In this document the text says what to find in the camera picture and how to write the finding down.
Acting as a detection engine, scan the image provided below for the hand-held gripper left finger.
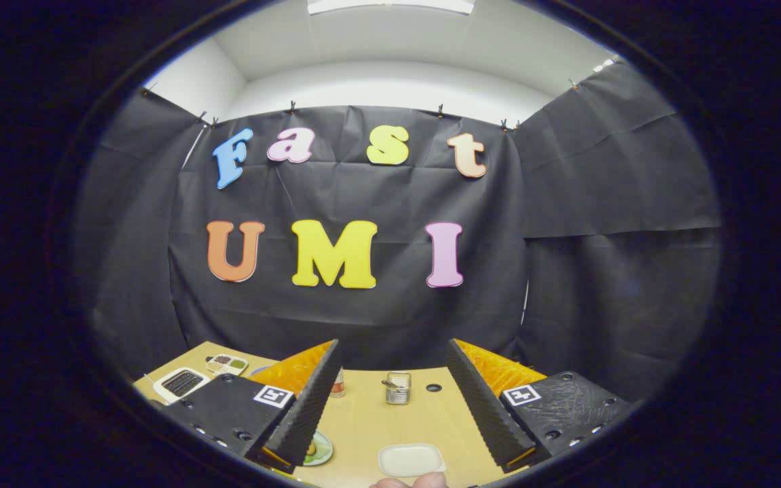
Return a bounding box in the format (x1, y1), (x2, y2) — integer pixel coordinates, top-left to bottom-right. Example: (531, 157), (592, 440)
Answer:
(160, 339), (344, 474)

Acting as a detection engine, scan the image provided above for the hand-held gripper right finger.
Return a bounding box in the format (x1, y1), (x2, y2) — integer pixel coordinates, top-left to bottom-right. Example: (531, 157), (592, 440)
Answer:
(446, 338), (635, 474)

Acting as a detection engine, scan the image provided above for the pale green plate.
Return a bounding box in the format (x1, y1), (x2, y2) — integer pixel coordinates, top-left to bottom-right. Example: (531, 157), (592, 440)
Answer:
(302, 430), (334, 467)

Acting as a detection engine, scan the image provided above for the white plate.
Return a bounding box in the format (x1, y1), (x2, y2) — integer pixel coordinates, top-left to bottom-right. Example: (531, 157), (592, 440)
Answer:
(378, 443), (447, 478)

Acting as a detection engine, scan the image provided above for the white divided seasoning tray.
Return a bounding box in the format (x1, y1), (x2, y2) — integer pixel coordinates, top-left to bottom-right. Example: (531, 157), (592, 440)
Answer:
(205, 354), (249, 377)

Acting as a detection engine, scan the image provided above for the black backdrop cloth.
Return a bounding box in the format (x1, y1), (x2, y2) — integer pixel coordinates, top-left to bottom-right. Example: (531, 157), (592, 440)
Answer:
(72, 62), (723, 401)

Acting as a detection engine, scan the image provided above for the white toaster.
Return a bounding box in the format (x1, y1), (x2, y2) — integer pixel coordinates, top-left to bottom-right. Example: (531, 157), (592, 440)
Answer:
(153, 367), (212, 405)

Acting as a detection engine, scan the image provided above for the ceiling light panel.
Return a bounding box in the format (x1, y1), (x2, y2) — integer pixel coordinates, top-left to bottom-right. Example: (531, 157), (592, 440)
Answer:
(306, 0), (477, 16)

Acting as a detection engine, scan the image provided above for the metal wire utensil holder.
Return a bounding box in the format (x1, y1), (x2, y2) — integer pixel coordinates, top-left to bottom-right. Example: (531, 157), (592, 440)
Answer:
(382, 371), (412, 406)

